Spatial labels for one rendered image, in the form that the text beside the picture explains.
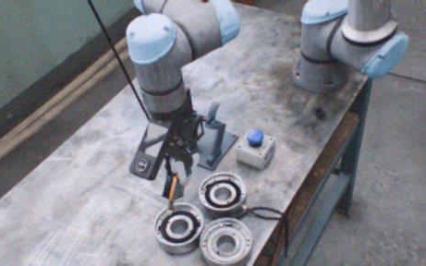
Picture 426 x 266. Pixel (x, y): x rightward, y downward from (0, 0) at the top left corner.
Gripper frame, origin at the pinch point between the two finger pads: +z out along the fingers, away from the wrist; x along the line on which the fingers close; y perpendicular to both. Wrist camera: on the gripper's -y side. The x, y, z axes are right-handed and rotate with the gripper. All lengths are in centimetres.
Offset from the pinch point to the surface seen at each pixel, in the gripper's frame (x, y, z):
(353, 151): -15, 75, 56
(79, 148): 36.7, 5.6, 13.1
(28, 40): 155, 78, 59
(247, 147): -4.3, 21.5, 8.7
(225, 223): -9.7, 1.6, 10.2
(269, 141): -8.1, 25.4, 8.7
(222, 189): -4.2, 9.5, 11.3
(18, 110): 155, 56, 89
